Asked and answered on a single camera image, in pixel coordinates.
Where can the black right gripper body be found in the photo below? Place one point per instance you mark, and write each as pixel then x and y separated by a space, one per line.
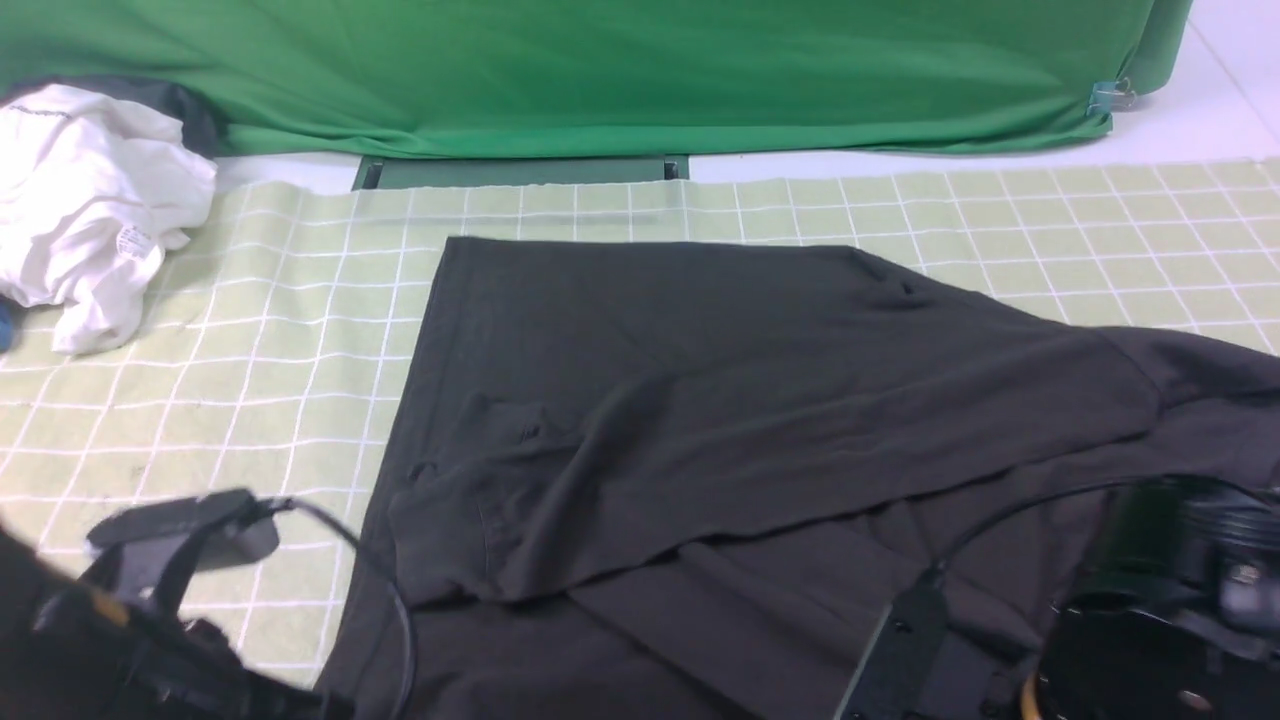
pixel 920 665

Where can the dark gray long-sleeved shirt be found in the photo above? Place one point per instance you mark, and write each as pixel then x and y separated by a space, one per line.
pixel 682 480

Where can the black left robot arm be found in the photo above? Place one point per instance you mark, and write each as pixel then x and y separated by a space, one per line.
pixel 70 650

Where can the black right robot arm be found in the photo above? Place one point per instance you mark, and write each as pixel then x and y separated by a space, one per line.
pixel 1172 615

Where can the dark cloth behind white shirt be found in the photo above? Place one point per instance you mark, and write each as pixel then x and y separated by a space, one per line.
pixel 202 126

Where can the crumpled white shirt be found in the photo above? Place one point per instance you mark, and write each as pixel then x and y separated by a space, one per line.
pixel 96 192

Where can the teal binder clip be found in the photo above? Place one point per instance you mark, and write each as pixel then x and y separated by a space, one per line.
pixel 1111 96

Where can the light green grid mat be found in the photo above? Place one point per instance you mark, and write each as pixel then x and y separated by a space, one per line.
pixel 276 345

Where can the dark green metal base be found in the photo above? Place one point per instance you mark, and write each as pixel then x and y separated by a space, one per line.
pixel 408 174

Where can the green backdrop cloth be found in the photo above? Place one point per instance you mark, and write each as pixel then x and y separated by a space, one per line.
pixel 575 79

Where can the blue object at edge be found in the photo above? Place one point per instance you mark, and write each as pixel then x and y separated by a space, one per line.
pixel 8 332

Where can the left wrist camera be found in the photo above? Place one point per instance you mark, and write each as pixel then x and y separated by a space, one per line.
pixel 148 554

